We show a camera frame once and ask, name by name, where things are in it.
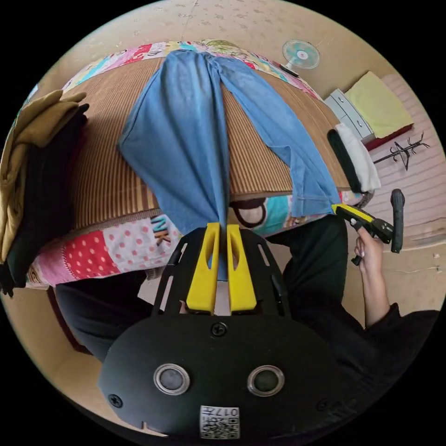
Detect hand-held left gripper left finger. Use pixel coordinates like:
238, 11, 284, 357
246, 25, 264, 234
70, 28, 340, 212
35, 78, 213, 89
185, 223, 221, 316

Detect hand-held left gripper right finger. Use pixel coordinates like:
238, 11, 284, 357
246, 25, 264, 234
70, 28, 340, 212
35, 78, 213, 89
226, 224, 259, 315

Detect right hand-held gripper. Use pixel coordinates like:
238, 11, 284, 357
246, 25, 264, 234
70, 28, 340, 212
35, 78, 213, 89
331, 203, 395, 267

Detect blue jeans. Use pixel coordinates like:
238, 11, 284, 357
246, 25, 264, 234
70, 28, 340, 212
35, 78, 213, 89
117, 48, 343, 282

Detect person's right forearm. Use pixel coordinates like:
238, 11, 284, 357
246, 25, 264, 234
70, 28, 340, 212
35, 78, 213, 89
359, 267, 392, 329

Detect person's right hand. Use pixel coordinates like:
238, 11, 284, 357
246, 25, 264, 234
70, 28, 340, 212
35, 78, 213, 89
354, 226, 385, 276

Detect black and white clothes pile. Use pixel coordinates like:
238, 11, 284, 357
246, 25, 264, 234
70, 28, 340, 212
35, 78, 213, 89
327, 122, 382, 194

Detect person's body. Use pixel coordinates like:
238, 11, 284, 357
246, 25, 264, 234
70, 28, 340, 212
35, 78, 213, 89
55, 215, 442, 424

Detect black coat rack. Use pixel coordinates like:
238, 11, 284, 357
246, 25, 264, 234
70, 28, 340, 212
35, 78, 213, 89
373, 131, 431, 172

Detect grey drawer cupboard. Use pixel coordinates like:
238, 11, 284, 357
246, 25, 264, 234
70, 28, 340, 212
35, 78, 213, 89
324, 88, 376, 143

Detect yellow mattress with red base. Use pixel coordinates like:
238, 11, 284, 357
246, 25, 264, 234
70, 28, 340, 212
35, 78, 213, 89
343, 71, 416, 151

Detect bed with mat and quilt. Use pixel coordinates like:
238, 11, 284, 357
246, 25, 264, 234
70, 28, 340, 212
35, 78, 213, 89
26, 39, 376, 290

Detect standing fan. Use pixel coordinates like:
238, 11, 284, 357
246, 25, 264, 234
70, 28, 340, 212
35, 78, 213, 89
280, 39, 321, 79

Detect mustard and black clothes pile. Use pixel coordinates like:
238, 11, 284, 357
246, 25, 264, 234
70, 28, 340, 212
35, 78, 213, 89
0, 90, 91, 297

